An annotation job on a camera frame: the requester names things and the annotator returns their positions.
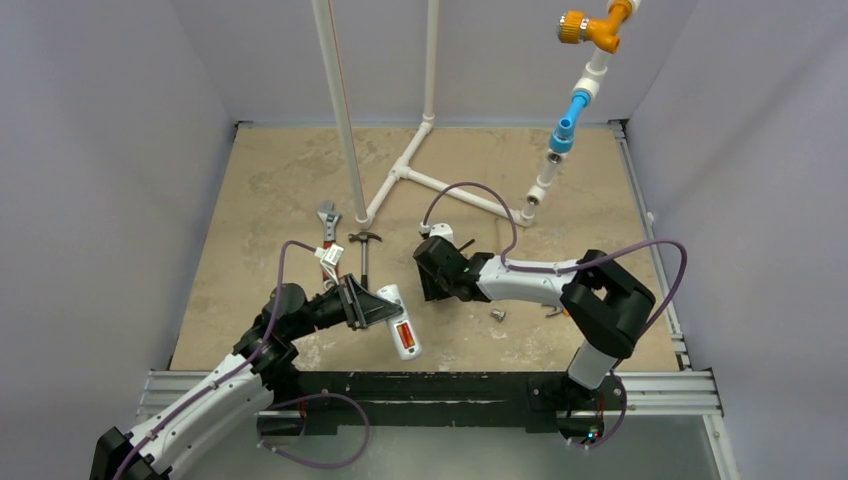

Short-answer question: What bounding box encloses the blue pipe fitting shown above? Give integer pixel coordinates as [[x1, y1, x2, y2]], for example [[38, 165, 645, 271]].
[[548, 91, 592, 154]]

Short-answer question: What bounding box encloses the orange pipe valve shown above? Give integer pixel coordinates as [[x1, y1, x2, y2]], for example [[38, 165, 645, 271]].
[[557, 0, 640, 54]]

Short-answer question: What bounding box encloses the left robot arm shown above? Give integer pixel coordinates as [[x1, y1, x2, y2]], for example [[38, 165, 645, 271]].
[[90, 275, 411, 479]]

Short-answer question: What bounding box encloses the black handled hammer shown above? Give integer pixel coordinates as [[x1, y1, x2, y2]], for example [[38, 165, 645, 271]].
[[348, 231, 383, 290]]

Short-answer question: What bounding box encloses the red adjustable wrench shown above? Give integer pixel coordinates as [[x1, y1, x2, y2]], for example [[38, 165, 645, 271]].
[[316, 200, 341, 246]]

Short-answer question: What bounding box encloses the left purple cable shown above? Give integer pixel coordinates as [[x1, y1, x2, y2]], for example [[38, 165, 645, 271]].
[[112, 239, 323, 480]]

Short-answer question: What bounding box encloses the red battery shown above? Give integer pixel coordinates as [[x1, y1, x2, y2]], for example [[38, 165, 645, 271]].
[[395, 321, 417, 354]]

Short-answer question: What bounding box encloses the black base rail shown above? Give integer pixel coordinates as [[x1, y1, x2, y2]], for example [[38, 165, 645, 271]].
[[258, 371, 626, 443]]

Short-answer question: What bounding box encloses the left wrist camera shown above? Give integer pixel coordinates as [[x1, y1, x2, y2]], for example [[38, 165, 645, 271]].
[[315, 242, 344, 289]]

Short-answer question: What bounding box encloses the white pipe frame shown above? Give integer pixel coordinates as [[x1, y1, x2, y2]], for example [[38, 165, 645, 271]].
[[311, 0, 624, 229]]

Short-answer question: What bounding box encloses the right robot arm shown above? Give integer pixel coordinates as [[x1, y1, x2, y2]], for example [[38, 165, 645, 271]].
[[413, 236, 656, 407]]

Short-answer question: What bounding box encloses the white remote control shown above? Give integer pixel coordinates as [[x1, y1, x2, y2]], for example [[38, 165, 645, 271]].
[[376, 284, 423, 361]]

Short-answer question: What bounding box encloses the silver metal fitting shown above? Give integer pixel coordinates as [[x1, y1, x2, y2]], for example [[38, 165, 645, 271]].
[[490, 309, 507, 323]]

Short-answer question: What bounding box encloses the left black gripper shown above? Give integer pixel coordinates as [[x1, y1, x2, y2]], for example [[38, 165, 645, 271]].
[[286, 273, 401, 341]]

